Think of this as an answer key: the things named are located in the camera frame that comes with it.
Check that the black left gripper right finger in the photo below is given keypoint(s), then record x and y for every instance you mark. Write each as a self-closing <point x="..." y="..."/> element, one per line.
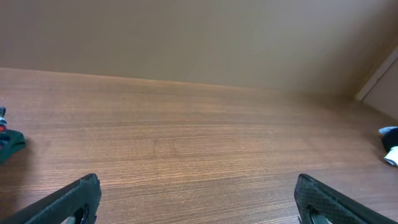
<point x="318" y="203"/>

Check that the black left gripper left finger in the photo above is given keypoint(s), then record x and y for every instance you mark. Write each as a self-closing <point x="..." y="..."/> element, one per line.
<point x="75" y="203"/>

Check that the black t-shirt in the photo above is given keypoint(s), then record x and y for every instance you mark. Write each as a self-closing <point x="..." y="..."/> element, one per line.
<point x="389" y="140"/>

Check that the white crumpled cloth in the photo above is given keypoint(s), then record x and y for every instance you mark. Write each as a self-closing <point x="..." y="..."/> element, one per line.
<point x="391" y="156"/>

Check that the dark green folded cloth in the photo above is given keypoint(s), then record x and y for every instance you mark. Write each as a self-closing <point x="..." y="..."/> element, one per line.
<point x="11" y="142"/>

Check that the plaid folded shirt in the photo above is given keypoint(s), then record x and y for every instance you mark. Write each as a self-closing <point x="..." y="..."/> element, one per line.
<point x="2" y="124"/>

